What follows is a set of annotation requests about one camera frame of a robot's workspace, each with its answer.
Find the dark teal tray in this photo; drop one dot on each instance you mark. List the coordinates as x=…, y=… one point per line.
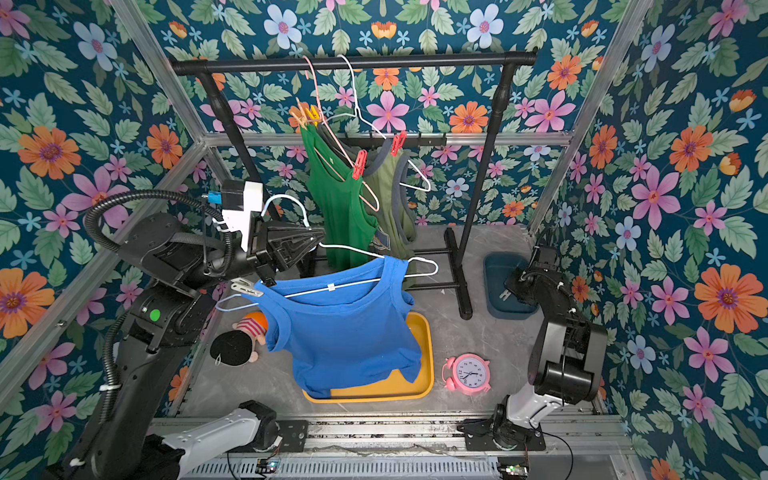
x=497, y=267

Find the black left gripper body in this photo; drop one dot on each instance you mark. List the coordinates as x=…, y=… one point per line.
x=253, y=257

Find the blue tank top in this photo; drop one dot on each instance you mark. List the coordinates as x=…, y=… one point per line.
x=343, y=330

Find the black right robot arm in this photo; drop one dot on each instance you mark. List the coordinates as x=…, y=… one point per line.
x=566, y=359

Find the pink alarm clock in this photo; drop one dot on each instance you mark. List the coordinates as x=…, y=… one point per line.
x=468, y=374

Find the yellow clothespin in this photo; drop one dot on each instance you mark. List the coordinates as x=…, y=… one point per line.
x=312, y=115

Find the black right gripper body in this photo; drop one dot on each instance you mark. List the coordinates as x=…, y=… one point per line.
x=531, y=285

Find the pink wire hanger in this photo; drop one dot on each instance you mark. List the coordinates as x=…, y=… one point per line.
x=375, y=206

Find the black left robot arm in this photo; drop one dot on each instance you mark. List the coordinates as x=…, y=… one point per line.
x=145, y=345

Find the doll with striped shirt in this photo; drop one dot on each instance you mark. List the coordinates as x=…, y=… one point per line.
x=238, y=346

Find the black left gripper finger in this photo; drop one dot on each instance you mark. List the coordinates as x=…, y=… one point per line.
x=287, y=253
x=289, y=234

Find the yellow plastic tray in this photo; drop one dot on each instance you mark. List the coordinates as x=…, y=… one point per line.
x=395, y=387

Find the red clothespin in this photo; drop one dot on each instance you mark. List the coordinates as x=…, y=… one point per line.
x=398, y=142
x=360, y=164

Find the white clothespin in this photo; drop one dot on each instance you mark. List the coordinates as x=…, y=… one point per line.
x=244, y=287

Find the green tank top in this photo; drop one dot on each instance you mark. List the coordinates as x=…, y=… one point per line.
x=349, y=228

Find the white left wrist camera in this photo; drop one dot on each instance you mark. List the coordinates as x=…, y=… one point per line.
x=239, y=200

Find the olive grey tank top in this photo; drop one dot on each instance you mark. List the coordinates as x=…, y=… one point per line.
x=383, y=173

